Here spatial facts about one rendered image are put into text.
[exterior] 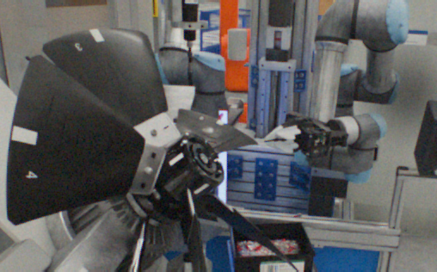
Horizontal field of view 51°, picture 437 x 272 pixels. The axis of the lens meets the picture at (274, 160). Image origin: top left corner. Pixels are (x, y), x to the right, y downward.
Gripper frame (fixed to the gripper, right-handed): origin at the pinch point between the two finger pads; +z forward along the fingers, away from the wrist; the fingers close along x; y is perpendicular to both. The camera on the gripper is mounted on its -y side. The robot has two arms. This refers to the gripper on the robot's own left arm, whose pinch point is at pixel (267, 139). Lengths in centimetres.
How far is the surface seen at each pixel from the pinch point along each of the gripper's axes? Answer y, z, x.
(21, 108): 23, 53, -22
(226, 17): -363, -168, 44
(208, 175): 16.9, 23.3, -3.5
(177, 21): 2.4, 24.2, -28.7
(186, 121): -14.2, 15.5, -0.7
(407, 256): -52, -146, 124
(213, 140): -2.1, 13.5, -0.6
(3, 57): -74, 51, -2
